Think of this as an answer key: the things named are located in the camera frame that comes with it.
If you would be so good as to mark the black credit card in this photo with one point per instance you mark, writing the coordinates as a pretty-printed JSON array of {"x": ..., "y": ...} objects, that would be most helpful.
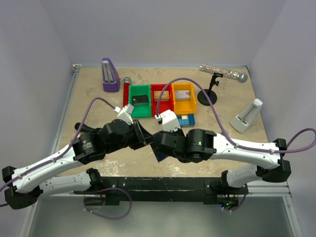
[{"x": 140, "y": 100}]

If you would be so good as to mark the yellow plastic bin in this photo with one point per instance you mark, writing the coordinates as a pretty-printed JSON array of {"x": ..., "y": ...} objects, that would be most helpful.
[{"x": 184, "y": 107}]

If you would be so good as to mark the gold credit card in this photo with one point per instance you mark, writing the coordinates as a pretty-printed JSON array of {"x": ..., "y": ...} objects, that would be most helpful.
[{"x": 165, "y": 96}]

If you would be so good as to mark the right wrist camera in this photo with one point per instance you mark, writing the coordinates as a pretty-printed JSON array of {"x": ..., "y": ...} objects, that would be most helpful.
[{"x": 168, "y": 120}]

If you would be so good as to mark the white metronome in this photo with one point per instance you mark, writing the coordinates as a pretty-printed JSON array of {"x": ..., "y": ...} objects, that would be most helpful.
[{"x": 244, "y": 120}]

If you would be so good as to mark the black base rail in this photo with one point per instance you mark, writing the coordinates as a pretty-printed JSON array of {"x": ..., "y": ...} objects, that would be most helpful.
[{"x": 172, "y": 189}]

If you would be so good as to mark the glitter silver microphone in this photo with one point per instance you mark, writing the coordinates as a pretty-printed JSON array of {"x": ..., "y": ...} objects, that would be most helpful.
[{"x": 230, "y": 74}]

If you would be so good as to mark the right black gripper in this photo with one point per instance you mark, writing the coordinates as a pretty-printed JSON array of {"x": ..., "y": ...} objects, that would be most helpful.
[{"x": 179, "y": 131}]

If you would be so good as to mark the silver credit card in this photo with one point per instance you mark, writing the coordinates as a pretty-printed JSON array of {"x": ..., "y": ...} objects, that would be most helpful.
[{"x": 182, "y": 95}]

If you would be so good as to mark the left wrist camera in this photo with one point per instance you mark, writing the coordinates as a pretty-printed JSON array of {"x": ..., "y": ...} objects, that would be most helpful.
[{"x": 124, "y": 113}]

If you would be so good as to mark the purple metronome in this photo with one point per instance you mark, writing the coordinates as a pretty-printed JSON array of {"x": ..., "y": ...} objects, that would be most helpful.
[{"x": 111, "y": 80}]

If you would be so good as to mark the green plastic bin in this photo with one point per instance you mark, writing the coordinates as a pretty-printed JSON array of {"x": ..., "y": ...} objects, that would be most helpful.
[{"x": 141, "y": 111}]

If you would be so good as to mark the black microphone stand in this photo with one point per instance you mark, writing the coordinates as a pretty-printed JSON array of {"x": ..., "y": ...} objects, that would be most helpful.
[{"x": 210, "y": 94}]

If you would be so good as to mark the navy blue card holder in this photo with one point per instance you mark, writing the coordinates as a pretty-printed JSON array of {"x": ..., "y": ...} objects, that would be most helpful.
[{"x": 159, "y": 157}]

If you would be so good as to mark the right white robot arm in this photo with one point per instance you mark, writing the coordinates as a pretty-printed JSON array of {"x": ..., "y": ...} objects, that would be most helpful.
[{"x": 263, "y": 161}]

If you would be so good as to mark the black microphone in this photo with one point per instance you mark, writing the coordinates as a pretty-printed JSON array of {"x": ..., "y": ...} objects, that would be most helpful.
[{"x": 85, "y": 128}]

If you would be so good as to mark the blue grey lego block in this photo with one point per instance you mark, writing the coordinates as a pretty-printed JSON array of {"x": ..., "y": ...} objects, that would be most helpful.
[{"x": 186, "y": 120}]

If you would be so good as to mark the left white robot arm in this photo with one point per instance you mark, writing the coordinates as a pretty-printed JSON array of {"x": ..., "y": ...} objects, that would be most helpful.
[{"x": 23, "y": 186}]

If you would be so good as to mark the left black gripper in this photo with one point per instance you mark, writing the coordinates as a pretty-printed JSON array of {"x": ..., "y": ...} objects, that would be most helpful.
[{"x": 143, "y": 137}]

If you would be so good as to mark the red plastic bin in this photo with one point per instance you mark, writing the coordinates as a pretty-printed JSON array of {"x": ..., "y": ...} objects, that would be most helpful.
[{"x": 165, "y": 105}]

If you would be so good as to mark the red microphone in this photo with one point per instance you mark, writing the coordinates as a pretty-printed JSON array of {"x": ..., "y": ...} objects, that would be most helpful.
[{"x": 126, "y": 84}]

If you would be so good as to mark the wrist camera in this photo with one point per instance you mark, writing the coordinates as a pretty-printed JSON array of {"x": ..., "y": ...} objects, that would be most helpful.
[
  {"x": 168, "y": 120},
  {"x": 124, "y": 113}
]

